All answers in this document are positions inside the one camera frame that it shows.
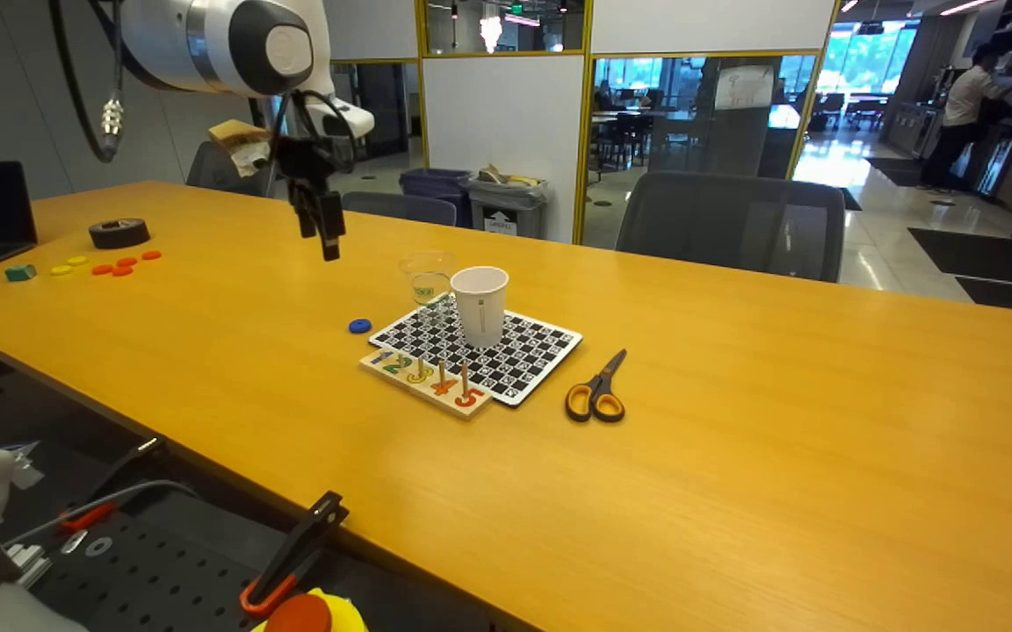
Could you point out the wooden number peg board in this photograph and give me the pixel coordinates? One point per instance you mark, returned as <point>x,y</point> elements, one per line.
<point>459,403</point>

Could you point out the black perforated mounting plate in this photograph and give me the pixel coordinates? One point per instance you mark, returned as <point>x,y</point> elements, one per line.
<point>141,574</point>

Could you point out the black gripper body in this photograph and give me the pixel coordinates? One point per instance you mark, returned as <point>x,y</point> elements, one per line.
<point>302,162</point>

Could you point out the white paper sign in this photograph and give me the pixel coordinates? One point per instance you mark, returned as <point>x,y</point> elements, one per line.
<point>742,86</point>

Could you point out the small yellow disc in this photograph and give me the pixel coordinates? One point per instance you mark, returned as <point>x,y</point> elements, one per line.
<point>79,260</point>
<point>62,270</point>

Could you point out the tall white board panel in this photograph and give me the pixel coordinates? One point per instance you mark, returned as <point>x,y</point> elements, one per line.
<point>502,141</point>

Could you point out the dark grey office chair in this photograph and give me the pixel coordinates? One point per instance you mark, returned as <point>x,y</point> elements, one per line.
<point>401,210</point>
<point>731,224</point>
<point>220,176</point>

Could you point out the small red disc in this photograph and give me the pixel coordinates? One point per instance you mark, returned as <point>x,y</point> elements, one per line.
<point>102,273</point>
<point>153,254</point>
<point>120,270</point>

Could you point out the grey storage bin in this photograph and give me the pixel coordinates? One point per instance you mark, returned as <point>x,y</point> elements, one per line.
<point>508,203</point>

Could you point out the small green block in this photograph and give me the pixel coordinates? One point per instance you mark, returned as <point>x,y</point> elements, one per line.
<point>18,273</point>

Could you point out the blue storage bin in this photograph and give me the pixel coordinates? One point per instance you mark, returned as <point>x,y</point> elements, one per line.
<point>435,183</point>

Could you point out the wide white board panel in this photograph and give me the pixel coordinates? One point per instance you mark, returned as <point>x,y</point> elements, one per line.
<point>711,23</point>

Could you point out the black white checkered marker board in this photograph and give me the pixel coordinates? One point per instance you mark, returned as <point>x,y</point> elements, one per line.
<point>519,357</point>

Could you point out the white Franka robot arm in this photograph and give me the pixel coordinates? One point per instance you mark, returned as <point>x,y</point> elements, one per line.
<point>177,40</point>

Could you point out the white paper cup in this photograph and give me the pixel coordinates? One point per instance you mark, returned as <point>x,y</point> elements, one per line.
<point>479,304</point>

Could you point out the person in white shirt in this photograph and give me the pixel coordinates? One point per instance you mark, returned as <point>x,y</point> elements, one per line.
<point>961,119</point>

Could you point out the yellow red emergency stop button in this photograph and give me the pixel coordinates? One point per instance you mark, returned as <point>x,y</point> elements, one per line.
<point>307,614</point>

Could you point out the black red hand tool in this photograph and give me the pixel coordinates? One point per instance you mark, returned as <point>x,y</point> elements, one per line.
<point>290,557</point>

